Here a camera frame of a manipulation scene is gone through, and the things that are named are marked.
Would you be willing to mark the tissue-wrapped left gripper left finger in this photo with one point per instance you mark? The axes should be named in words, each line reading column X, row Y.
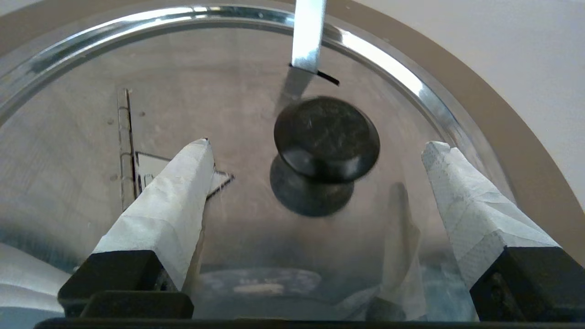
column 160, row 219

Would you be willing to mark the tissue-wrapped left gripper right finger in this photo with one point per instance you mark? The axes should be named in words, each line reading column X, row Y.
column 484, row 219

